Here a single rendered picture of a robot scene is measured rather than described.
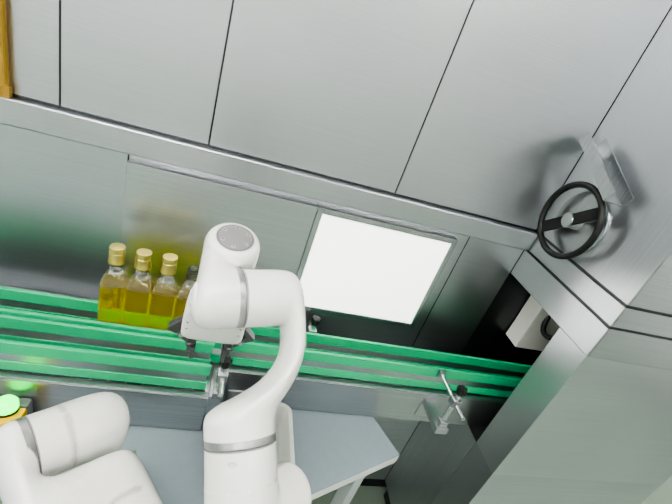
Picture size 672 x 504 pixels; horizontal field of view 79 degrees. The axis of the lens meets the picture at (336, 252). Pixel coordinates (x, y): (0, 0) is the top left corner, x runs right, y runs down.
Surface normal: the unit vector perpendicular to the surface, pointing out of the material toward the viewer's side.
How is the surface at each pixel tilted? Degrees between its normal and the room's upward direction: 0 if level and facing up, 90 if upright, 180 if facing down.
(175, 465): 0
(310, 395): 90
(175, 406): 90
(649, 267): 90
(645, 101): 90
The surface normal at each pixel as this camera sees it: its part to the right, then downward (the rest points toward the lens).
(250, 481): 0.40, -0.22
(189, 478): 0.30, -0.84
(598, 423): 0.14, 0.51
